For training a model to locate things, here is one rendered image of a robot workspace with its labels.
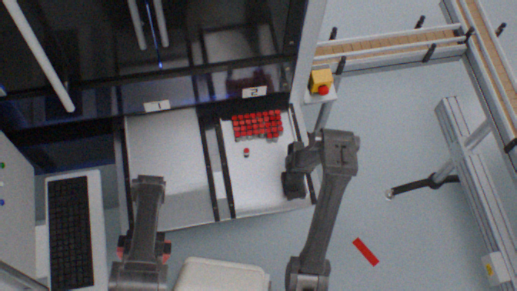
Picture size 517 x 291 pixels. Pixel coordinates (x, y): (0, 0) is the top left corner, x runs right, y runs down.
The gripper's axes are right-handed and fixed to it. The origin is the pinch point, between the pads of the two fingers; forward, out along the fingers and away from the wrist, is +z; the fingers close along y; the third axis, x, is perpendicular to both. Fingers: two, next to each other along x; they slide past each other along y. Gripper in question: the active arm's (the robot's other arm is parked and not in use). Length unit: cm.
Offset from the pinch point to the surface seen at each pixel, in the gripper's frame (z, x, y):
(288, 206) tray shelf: 2.1, 1.7, -3.0
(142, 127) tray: -1, 48, 35
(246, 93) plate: -15.2, 9.9, 34.4
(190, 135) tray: -0.9, 31.4, 29.2
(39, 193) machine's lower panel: 45, 100, 39
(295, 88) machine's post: -13.3, -8.1, 34.9
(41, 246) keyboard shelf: 10, 87, 0
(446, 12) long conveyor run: -4, -82, 70
